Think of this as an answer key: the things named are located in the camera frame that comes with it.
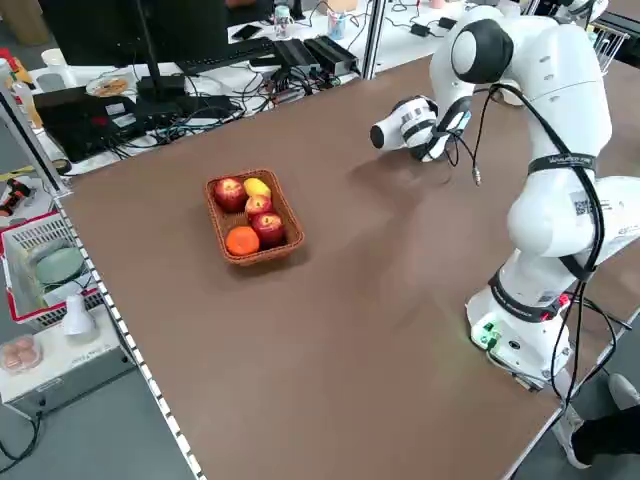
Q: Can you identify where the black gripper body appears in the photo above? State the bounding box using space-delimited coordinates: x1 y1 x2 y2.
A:
446 97 474 135

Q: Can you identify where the plate of cookies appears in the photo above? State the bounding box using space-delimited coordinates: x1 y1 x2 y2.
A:
85 77 130 97

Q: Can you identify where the white paper cup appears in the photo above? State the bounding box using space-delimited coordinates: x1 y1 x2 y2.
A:
40 48 76 89

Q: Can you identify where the green plate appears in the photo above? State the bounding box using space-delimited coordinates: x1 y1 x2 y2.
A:
34 248 86 286

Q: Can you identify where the black electronics box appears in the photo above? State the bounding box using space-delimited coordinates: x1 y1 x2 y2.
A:
273 39 321 76
304 35 360 75

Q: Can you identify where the clear bottle green cap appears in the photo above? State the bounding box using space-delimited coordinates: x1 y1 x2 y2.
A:
272 5 294 41

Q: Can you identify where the yellow lemon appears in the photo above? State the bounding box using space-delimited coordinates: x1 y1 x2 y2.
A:
243 177 272 199

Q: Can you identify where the red apple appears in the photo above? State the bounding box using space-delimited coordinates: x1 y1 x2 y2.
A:
214 178 247 212
251 212 285 247
244 194 274 221

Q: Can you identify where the black keyboard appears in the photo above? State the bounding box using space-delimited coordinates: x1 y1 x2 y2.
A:
177 39 276 76

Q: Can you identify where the orange fruit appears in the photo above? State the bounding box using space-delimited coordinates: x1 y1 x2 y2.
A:
225 226 261 257

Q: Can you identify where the brown wicker basket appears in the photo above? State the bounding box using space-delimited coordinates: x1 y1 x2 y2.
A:
204 168 306 266

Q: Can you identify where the person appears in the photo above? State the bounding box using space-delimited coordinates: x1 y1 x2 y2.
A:
557 372 640 469

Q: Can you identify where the black monitor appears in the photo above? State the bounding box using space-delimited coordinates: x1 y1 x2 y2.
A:
39 0 229 101

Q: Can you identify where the white lamp shade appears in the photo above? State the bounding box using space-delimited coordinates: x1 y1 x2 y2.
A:
62 294 97 336

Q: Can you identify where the orange juice bottle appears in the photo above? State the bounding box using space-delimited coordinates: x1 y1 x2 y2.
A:
9 57 44 129

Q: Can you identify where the red white plastic basket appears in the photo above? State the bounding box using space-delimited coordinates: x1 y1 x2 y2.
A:
0 209 101 326

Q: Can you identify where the grey metal box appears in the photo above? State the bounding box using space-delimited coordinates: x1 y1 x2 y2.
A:
0 304 136 416

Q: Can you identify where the clear egg carton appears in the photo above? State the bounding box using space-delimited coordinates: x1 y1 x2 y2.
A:
0 334 44 376

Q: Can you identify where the aluminium frame post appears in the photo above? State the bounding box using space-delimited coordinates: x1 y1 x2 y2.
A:
362 0 386 80

